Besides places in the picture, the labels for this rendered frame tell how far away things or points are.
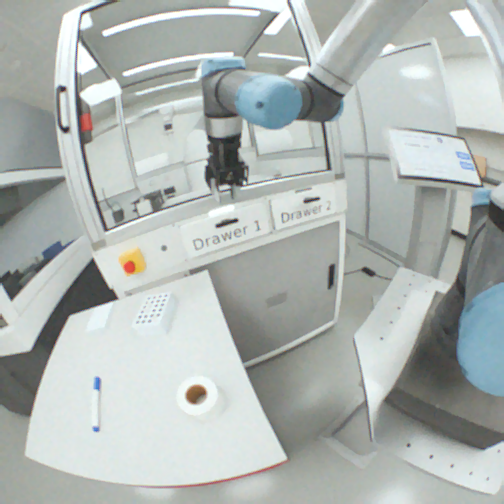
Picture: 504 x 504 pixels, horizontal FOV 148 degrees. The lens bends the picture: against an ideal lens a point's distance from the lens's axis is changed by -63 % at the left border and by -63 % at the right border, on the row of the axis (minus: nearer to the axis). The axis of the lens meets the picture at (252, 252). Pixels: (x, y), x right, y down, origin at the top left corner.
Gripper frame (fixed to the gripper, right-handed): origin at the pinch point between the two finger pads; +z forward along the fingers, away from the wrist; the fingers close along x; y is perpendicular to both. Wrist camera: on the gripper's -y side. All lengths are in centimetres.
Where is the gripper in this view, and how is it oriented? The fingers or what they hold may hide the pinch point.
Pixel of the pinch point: (225, 195)
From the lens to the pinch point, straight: 54.4
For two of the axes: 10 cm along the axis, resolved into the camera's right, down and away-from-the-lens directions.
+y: 3.9, 8.0, -4.5
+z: -0.5, 5.1, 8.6
